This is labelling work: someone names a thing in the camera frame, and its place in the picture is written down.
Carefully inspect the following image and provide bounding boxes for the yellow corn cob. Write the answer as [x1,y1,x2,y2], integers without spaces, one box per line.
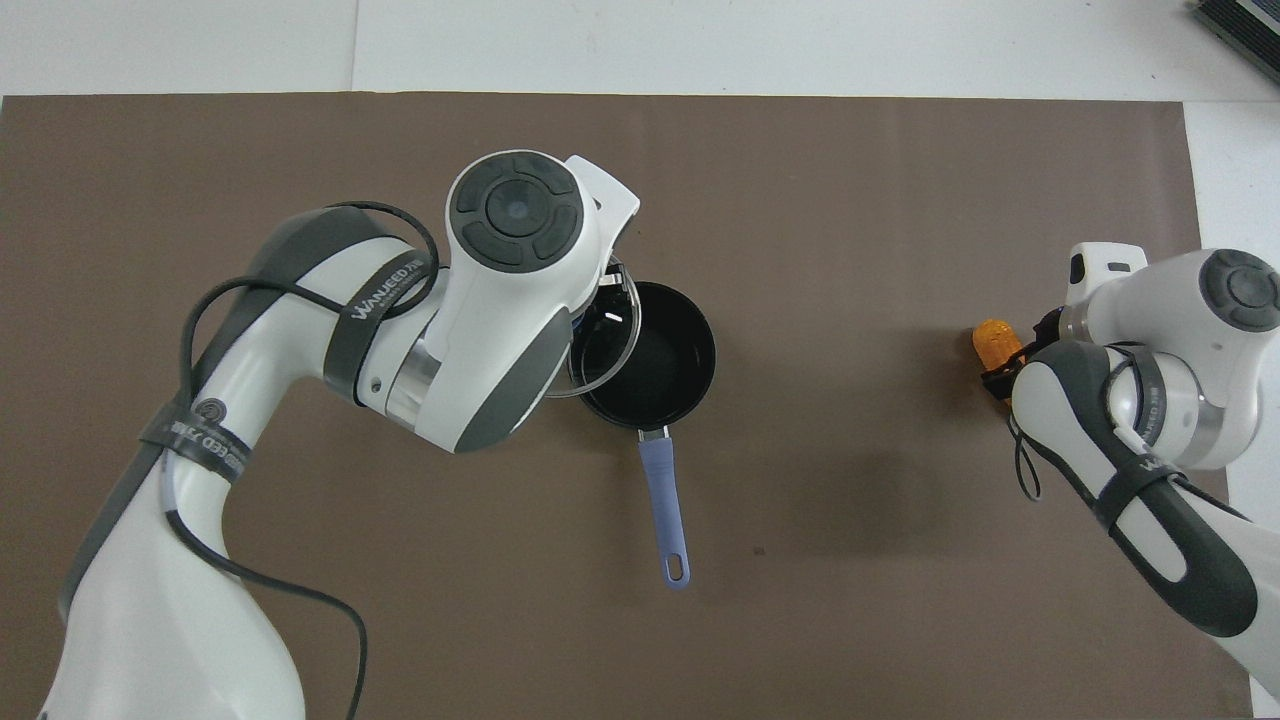
[972,318,1024,377]

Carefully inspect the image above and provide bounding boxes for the glass lid with blue knob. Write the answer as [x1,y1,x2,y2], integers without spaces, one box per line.
[544,260,642,400]

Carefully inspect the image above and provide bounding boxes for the brown table mat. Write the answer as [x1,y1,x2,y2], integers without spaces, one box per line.
[0,92,1257,720]

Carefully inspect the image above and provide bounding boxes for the dark blue saucepan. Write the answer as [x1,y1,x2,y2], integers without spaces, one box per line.
[574,281,719,590]

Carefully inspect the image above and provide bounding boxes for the dark ribbed device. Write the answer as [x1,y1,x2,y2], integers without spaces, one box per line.
[1189,0,1280,58]

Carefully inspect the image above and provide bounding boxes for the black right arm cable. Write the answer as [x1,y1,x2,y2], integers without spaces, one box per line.
[1008,405,1047,503]

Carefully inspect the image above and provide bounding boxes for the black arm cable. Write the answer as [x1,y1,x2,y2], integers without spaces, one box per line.
[1008,405,1047,503]
[160,200,442,720]

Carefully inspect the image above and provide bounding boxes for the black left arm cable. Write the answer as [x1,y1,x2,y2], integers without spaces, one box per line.
[160,200,442,720]

